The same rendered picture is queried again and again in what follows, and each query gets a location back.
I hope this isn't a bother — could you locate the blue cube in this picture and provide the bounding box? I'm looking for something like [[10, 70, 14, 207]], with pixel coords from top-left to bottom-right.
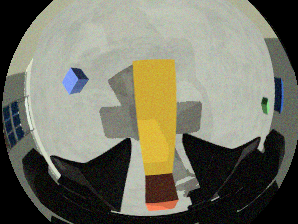
[[63, 67, 89, 95]]

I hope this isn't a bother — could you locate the yellow bar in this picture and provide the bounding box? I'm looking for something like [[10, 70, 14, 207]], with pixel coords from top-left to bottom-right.
[[132, 59, 178, 210]]

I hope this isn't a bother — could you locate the small green block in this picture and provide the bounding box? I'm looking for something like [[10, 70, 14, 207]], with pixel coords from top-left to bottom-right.
[[262, 97, 269, 116]]

